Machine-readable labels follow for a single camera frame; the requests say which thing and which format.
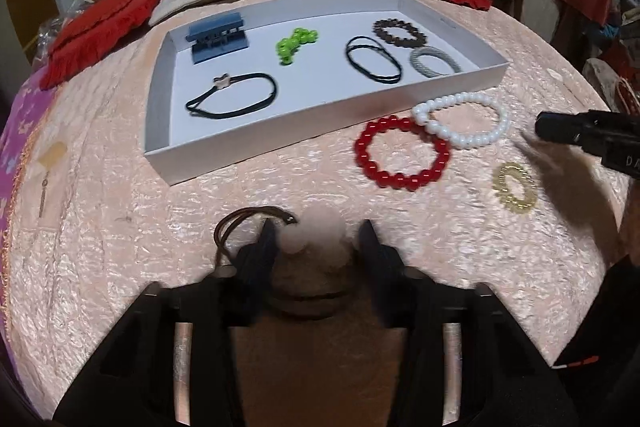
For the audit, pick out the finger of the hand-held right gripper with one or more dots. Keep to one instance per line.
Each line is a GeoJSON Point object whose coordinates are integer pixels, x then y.
{"type": "Point", "coordinates": [560, 127]}

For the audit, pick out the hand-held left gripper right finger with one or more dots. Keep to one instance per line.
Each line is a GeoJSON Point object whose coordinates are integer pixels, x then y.
{"type": "Point", "coordinates": [372, 247]}

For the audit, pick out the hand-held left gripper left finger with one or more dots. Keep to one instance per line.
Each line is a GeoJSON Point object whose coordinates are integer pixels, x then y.
{"type": "Point", "coordinates": [265, 247]}

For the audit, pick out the black hairband with small ornament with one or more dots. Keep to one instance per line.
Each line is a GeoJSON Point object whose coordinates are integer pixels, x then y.
{"type": "Point", "coordinates": [220, 82]}

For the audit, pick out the white shallow tray box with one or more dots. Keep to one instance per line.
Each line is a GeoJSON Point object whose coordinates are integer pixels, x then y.
{"type": "Point", "coordinates": [310, 77]}

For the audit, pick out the blue hair clip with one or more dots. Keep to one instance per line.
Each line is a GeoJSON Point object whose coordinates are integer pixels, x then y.
{"type": "Point", "coordinates": [215, 38]}

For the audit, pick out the pink bed blanket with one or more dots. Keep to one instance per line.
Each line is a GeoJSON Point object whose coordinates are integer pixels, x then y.
{"type": "Point", "coordinates": [150, 232]}

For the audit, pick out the shell hairpin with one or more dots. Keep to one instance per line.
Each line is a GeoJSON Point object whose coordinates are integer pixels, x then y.
{"type": "Point", "coordinates": [52, 154]}

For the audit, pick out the small red frilled cushion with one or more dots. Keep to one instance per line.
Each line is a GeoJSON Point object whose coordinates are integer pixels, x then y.
{"type": "Point", "coordinates": [100, 22]}

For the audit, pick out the clear plastic bags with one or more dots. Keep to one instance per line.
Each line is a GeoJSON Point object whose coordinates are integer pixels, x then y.
{"type": "Point", "coordinates": [50, 32]}

